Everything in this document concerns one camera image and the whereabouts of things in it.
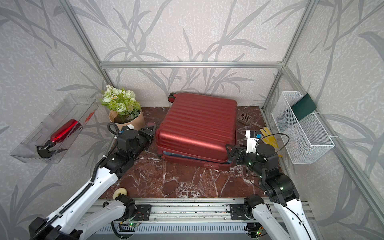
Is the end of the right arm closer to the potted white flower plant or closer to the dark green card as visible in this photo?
the dark green card

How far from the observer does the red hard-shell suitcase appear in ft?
2.41

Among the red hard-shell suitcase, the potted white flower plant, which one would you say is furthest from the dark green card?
the potted white flower plant

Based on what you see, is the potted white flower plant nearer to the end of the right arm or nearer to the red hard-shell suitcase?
the red hard-shell suitcase

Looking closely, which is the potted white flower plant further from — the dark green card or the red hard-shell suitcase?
the dark green card

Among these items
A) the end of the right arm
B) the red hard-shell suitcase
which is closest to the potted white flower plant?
the red hard-shell suitcase
